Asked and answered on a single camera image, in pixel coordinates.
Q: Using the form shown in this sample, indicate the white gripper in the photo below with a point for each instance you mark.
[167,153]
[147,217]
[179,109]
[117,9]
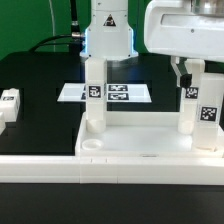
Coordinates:
[185,28]

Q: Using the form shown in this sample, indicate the white desk top tray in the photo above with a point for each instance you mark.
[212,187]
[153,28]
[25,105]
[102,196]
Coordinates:
[141,134]

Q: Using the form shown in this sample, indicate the white L-shaped fence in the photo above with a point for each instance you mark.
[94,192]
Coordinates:
[112,170]

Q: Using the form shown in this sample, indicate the white marker base plate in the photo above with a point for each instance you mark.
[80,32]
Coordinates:
[130,93]

